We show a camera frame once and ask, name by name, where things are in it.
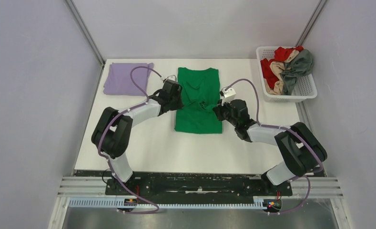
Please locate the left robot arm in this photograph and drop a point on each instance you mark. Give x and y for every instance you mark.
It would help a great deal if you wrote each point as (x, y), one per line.
(112, 133)

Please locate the grey t-shirt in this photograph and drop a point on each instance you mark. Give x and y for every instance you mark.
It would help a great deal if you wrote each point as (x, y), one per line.
(300, 66)

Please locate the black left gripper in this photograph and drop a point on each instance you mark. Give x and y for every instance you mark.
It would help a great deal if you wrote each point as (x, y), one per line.
(179, 105)

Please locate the white cable duct strip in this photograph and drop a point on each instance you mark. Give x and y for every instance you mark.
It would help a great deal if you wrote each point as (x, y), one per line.
(131, 203)

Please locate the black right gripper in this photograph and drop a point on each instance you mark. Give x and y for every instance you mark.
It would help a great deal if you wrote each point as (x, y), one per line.
(218, 110)

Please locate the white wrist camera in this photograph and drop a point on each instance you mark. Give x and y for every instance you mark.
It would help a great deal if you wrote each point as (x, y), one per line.
(170, 77)
(227, 95)

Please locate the red t-shirt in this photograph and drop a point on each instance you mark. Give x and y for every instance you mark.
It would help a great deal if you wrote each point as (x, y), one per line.
(270, 72)

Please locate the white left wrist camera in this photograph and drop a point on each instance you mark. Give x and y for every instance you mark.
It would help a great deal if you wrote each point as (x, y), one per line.
(170, 77)

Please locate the white plastic laundry basket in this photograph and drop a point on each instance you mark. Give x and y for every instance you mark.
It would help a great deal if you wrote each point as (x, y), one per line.
(304, 89)

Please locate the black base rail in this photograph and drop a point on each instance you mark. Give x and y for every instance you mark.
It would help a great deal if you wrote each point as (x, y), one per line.
(199, 188)

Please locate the green t-shirt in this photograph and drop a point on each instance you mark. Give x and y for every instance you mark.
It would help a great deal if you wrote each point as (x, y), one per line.
(200, 94)

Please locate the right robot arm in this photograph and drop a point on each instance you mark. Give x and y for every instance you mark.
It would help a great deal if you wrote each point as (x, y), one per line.
(299, 148)

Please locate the beige t-shirt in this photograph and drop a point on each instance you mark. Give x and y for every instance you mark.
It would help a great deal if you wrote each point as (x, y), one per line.
(276, 75)

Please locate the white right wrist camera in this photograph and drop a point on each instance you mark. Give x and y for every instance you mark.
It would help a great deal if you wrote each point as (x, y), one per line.
(227, 95)

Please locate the folded purple t-shirt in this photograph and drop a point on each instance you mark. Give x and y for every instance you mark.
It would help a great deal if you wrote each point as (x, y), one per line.
(127, 79)

